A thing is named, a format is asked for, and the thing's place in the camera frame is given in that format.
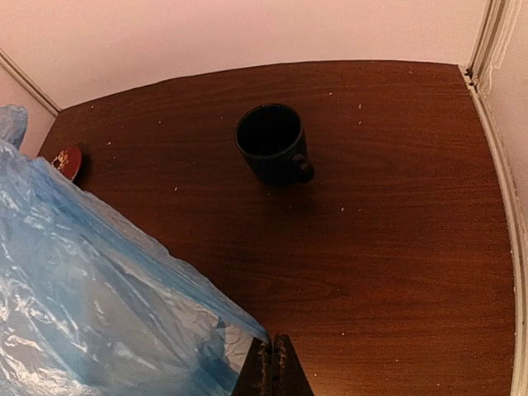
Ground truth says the blue plastic trash bag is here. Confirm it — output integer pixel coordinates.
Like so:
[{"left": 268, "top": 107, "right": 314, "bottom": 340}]
[{"left": 1, "top": 105, "right": 270, "bottom": 395}]

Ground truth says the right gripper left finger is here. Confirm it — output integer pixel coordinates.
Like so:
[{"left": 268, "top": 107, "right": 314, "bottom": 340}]
[{"left": 233, "top": 338, "right": 272, "bottom": 396}]

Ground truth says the red patterned plate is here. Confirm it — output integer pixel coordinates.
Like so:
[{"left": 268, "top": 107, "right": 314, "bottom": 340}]
[{"left": 51, "top": 146, "right": 83, "bottom": 182}]

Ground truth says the left aluminium corner post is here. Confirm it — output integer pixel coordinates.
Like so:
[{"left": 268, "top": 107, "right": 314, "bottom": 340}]
[{"left": 0, "top": 49, "right": 61, "bottom": 116}]

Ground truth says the dark blue enamel mug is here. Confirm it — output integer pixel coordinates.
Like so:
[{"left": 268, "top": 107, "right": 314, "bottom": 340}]
[{"left": 234, "top": 103, "right": 314, "bottom": 187}]

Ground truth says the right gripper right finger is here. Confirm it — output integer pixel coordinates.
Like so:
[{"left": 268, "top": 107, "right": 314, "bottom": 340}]
[{"left": 271, "top": 334, "right": 314, "bottom": 396}]

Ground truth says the right aluminium corner post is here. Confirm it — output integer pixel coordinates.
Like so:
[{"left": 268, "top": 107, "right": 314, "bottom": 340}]
[{"left": 463, "top": 0, "right": 524, "bottom": 94}]

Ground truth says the aluminium corner post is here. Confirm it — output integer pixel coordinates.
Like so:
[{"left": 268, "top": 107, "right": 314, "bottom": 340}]
[
  {"left": 463, "top": 0, "right": 524, "bottom": 94},
  {"left": 0, "top": 49, "right": 61, "bottom": 116}
]

